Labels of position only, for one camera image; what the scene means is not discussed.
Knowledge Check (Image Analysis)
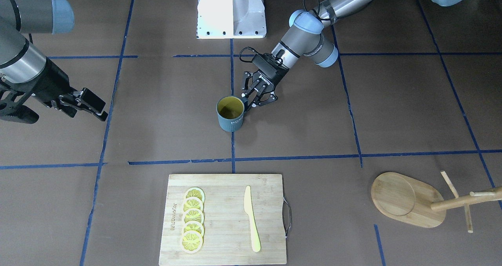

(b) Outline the yellow plastic knife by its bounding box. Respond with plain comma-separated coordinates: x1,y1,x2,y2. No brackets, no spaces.
244,185,261,252

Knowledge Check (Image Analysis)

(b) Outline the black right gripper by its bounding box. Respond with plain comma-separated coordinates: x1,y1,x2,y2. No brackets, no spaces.
0,58,108,124

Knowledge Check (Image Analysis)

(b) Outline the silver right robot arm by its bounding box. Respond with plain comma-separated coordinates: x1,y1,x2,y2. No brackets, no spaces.
0,0,108,124

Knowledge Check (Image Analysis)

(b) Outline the lemon slice nearest rack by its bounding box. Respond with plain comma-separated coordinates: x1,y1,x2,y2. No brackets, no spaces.
184,187,206,203

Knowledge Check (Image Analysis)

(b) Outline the wooden cutting board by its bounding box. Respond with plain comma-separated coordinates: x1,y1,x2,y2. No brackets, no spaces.
158,174,287,266

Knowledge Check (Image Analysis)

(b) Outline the lemon slice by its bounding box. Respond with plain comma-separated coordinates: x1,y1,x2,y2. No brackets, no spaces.
182,208,205,224
180,230,204,254
182,220,206,236
183,197,204,212

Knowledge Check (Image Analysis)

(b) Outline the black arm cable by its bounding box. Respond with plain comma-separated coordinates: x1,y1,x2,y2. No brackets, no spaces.
238,0,326,63

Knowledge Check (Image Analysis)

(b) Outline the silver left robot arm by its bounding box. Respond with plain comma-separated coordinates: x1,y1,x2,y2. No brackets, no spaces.
240,0,373,110

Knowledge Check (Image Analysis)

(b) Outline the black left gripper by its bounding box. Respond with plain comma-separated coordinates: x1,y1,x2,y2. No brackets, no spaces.
241,53,289,111

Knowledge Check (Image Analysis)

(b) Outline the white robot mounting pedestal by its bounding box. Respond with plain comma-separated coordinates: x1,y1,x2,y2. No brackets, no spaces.
196,0,267,39

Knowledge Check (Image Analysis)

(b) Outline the wooden cup storage rack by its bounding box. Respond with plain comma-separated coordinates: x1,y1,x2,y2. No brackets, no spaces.
371,171,502,233

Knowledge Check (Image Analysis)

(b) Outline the blue ribbed mug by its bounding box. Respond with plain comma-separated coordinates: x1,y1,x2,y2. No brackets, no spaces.
216,96,249,132

